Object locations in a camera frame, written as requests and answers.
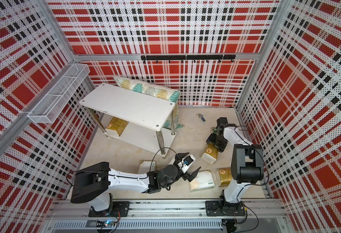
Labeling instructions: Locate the white tissue pack right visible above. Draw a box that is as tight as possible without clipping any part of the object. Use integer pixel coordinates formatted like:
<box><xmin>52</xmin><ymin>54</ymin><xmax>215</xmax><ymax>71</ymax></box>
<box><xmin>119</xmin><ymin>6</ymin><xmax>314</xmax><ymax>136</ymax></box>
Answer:
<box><xmin>190</xmin><ymin>170</ymin><xmax>215</xmax><ymax>192</ymax></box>

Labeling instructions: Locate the white tissue pack left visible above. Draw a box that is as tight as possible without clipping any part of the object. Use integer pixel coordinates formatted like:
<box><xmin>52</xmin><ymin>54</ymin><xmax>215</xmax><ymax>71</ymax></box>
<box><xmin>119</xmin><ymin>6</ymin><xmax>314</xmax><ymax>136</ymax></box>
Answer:
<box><xmin>138</xmin><ymin>160</ymin><xmax>156</xmax><ymax>174</ymax></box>

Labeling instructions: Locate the white two-tier shelf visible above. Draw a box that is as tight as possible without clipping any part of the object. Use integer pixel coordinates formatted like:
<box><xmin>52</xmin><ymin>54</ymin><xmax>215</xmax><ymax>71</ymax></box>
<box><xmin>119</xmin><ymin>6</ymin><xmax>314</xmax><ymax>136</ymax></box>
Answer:
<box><xmin>80</xmin><ymin>83</ymin><xmax>176</xmax><ymax>158</ymax></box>

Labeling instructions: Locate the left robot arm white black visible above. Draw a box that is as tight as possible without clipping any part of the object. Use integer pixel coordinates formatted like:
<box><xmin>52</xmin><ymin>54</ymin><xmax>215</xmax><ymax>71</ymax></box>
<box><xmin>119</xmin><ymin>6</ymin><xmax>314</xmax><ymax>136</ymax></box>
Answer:
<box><xmin>70</xmin><ymin>152</ymin><xmax>201</xmax><ymax>217</ymax></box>

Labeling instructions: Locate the small green circuit board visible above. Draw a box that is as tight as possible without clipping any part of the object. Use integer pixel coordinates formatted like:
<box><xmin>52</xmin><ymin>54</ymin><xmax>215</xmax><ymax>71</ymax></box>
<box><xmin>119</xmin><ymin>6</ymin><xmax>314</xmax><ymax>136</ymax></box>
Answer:
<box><xmin>96</xmin><ymin>220</ymin><xmax>117</xmax><ymax>228</ymax></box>

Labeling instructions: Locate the white wire mesh basket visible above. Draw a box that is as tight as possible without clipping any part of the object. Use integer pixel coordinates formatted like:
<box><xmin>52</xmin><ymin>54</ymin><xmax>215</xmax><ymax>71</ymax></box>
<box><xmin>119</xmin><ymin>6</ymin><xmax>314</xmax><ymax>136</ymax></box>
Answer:
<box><xmin>28</xmin><ymin>63</ymin><xmax>89</xmax><ymax>124</ymax></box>

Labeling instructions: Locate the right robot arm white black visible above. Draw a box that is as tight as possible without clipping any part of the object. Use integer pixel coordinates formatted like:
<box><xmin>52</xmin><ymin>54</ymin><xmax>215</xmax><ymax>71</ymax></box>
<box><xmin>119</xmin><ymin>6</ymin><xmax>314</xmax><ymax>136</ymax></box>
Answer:
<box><xmin>205</xmin><ymin>123</ymin><xmax>264</xmax><ymax>217</ymax></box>

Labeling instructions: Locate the gold tissue pack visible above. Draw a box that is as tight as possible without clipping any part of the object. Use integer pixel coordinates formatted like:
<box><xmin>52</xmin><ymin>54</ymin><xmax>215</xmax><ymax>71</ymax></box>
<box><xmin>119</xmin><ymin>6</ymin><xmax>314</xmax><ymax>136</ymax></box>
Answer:
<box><xmin>106</xmin><ymin>117</ymin><xmax>129</xmax><ymax>137</ymax></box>
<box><xmin>201</xmin><ymin>143</ymin><xmax>219</xmax><ymax>165</ymax></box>
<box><xmin>215</xmin><ymin>168</ymin><xmax>232</xmax><ymax>187</ymax></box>

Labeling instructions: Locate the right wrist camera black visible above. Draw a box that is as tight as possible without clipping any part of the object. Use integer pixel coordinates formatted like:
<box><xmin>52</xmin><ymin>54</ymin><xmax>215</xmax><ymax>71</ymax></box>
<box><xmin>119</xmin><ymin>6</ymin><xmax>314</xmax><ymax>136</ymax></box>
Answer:
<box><xmin>216</xmin><ymin>117</ymin><xmax>228</xmax><ymax>130</ymax></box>

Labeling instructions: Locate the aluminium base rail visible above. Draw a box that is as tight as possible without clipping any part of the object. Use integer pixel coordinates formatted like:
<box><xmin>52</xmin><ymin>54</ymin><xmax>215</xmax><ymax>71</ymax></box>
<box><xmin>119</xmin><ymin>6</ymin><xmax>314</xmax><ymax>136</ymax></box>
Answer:
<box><xmin>41</xmin><ymin>199</ymin><xmax>294</xmax><ymax>233</ymax></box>

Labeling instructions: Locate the small floor debris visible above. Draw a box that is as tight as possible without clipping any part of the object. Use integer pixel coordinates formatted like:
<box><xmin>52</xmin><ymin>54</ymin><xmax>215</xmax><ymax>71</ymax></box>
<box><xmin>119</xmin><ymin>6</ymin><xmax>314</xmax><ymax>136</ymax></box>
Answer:
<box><xmin>196</xmin><ymin>113</ymin><xmax>205</xmax><ymax>122</ymax></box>

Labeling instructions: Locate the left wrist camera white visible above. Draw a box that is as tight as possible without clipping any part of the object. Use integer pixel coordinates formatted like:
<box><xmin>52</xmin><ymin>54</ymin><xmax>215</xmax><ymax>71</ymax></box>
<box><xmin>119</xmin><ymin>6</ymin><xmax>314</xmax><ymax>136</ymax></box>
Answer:
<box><xmin>181</xmin><ymin>155</ymin><xmax>195</xmax><ymax>173</ymax></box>

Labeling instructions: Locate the white tissue pack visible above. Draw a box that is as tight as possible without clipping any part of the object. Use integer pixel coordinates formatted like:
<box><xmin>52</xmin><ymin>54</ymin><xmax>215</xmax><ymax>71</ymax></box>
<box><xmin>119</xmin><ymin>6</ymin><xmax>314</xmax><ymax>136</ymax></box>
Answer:
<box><xmin>190</xmin><ymin>170</ymin><xmax>215</xmax><ymax>192</ymax></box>
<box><xmin>138</xmin><ymin>160</ymin><xmax>156</xmax><ymax>174</ymax></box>

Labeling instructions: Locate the geometric patterned pillow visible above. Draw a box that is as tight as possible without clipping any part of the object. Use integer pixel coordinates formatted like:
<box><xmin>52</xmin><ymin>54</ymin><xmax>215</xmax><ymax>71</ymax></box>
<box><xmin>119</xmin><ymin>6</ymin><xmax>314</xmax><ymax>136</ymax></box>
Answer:
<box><xmin>113</xmin><ymin>76</ymin><xmax>184</xmax><ymax>129</ymax></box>

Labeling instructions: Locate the black wall hook rail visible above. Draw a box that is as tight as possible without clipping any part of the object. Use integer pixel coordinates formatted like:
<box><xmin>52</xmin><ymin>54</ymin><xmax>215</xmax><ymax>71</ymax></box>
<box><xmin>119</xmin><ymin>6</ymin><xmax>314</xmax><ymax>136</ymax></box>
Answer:
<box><xmin>141</xmin><ymin>54</ymin><xmax>236</xmax><ymax>62</ymax></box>

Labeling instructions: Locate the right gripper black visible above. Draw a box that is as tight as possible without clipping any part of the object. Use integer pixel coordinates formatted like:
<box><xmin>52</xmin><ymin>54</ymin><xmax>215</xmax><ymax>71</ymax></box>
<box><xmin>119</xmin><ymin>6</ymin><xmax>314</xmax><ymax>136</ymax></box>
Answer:
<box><xmin>206</xmin><ymin>132</ymin><xmax>228</xmax><ymax>152</ymax></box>

